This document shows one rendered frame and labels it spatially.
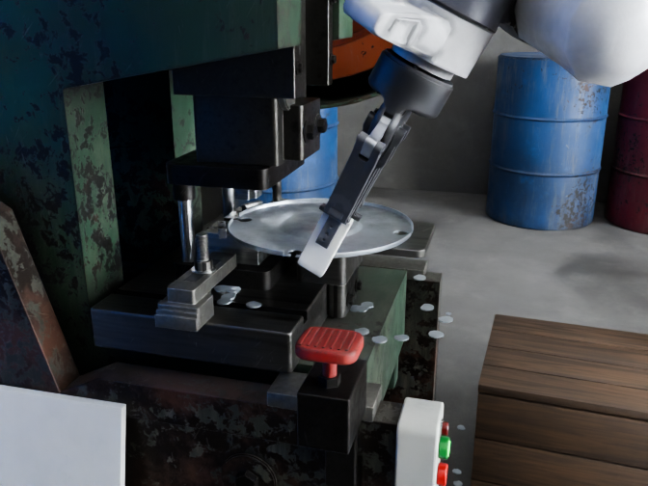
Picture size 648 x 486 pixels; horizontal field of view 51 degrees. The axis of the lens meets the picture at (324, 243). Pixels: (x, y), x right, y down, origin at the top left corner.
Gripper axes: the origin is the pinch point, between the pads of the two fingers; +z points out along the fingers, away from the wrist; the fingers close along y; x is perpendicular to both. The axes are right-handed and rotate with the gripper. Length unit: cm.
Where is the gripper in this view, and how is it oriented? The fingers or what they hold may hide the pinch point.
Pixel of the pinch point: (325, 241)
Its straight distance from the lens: 70.7
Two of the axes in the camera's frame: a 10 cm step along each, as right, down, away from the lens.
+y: 2.8, -2.9, 9.2
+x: -8.5, -5.1, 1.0
